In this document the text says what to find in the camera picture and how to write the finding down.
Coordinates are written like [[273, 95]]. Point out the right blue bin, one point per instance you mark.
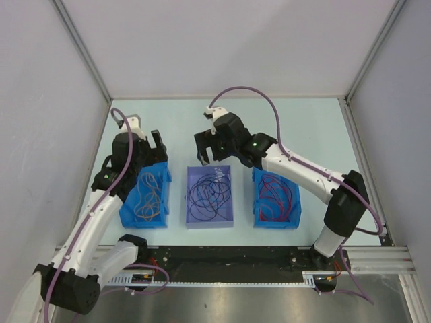
[[276, 201]]

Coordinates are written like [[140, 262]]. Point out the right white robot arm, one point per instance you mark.
[[344, 194]]

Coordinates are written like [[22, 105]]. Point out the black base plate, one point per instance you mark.
[[234, 264]]

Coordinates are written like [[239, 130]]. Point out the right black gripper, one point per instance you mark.
[[205, 140]]

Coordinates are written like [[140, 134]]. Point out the left blue bin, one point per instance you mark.
[[146, 207]]

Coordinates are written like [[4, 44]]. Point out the middle purple tray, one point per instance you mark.
[[209, 197]]

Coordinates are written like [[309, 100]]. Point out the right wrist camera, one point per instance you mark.
[[213, 114]]

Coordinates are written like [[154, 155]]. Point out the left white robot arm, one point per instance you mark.
[[74, 279]]

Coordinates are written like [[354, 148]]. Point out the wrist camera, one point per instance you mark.
[[135, 125], [213, 114]]

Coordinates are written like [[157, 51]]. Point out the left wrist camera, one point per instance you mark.
[[135, 125]]

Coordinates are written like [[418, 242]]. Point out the blue bin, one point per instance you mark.
[[146, 207], [276, 201]]

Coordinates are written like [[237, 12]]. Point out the slotted cable duct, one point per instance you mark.
[[308, 279]]

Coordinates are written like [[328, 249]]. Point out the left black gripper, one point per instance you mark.
[[155, 155]]

